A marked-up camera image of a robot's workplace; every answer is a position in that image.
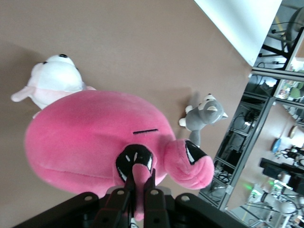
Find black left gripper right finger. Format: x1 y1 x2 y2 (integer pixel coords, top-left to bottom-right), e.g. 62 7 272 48
142 168 243 228

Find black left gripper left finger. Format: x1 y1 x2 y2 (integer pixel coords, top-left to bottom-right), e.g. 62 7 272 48
14 175 134 228

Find round pink plush toy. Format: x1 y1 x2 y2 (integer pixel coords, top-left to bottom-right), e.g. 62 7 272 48
23 89 215 222

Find grey white husky plush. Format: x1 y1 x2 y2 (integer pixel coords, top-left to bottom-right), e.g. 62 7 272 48
178 93 229 149

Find pink white dog plush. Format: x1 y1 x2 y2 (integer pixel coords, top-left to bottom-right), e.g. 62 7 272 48
10 54 97 120

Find white flat panel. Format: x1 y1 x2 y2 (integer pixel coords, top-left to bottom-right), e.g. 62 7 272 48
193 0 284 68

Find black metal frame rack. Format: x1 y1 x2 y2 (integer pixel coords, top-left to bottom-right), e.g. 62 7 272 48
197 67 304 211

